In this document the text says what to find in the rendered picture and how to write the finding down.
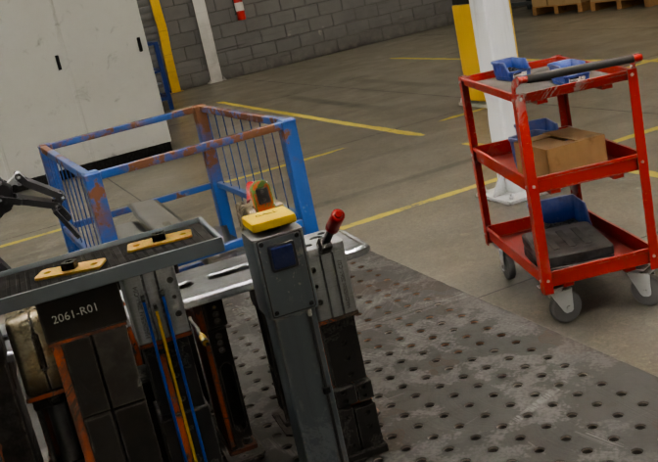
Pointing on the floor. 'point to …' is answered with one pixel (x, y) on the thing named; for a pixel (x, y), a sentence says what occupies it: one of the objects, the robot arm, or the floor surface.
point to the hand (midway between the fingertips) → (45, 254)
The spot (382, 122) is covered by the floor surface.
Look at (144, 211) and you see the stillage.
